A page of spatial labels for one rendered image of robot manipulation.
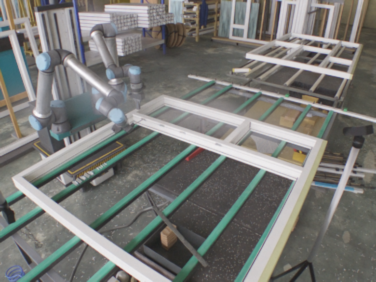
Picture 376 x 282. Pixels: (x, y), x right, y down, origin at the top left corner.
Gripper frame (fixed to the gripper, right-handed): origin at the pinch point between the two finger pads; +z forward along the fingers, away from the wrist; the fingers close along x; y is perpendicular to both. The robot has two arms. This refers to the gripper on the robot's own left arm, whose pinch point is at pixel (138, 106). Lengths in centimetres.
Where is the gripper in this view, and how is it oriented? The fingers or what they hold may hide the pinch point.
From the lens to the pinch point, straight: 237.4
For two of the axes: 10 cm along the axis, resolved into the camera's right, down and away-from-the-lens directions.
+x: 8.3, 2.9, -4.7
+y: -5.5, 4.4, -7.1
